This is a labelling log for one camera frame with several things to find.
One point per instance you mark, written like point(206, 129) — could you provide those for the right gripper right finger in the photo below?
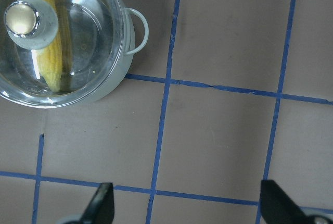
point(277, 207)

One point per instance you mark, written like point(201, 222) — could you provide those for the pale green cooking pot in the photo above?
point(127, 52)

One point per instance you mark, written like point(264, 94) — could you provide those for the glass pot lid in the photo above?
point(78, 26)

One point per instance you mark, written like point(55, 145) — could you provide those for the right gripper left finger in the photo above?
point(100, 209)

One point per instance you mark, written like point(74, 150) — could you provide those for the yellow corn cob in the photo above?
point(49, 60)

